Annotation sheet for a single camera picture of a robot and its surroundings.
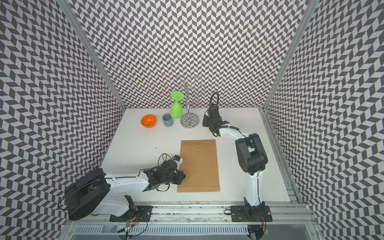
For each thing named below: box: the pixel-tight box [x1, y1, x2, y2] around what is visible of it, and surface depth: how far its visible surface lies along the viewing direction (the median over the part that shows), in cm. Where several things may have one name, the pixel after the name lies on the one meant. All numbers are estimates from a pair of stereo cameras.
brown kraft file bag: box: [177, 139, 220, 193], surface depth 94 cm
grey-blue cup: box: [162, 113, 174, 127], surface depth 109 cm
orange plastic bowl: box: [140, 114, 157, 128], surface depth 108 cm
